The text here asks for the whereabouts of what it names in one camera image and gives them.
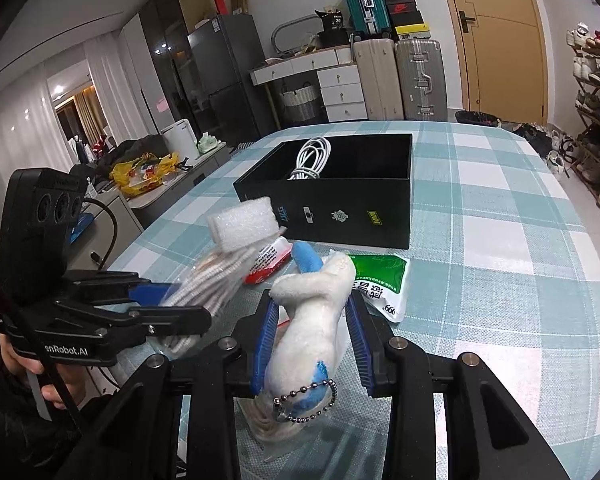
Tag bagged white cable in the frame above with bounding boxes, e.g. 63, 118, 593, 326
149, 246, 261, 361

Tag white blue plush toy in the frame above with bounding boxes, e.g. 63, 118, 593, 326
245, 240, 355, 444

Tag white foam block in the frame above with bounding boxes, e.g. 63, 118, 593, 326
207, 197, 280, 252

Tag red white tissue pack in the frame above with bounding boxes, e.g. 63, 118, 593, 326
243, 236, 292, 285

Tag green white packet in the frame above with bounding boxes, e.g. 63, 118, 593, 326
321, 250, 409, 323

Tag white grey cable bundle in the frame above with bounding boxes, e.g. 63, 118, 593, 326
287, 135, 333, 181

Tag person's left hand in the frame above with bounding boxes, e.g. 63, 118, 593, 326
0, 334, 86, 410

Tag grey side cabinet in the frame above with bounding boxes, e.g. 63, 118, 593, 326
68, 142, 229, 270

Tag yellow plastic bag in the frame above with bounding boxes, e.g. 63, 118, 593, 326
110, 152, 179, 198

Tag white trash bin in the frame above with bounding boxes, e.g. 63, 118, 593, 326
161, 118, 200, 162

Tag green white sneaker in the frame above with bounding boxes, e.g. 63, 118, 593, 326
197, 132, 226, 155

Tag checkered tablecloth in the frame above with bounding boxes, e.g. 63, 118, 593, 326
114, 122, 600, 479

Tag dark refrigerator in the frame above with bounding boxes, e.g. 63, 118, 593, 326
188, 14, 276, 148

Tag black cardboard box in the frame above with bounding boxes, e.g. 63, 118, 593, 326
234, 133, 413, 249

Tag woven laundry basket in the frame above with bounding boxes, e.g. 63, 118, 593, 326
279, 84, 321, 122

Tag white drawer desk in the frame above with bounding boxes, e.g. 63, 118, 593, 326
251, 46, 368, 124

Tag wooden shoe rack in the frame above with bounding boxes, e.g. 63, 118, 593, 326
566, 22, 600, 208

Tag black round basket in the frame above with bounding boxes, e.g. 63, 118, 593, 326
455, 110, 502, 128

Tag beige suitcase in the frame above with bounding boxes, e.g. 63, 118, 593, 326
353, 39, 404, 120

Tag teal suitcase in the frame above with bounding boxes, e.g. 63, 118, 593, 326
345, 0, 392, 39

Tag silver suitcase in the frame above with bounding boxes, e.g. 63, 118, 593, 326
395, 39, 447, 122

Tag stacked shoe boxes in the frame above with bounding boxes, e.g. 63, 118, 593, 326
385, 0, 431, 40

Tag wooden door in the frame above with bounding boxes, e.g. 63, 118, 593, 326
447, 0, 548, 124

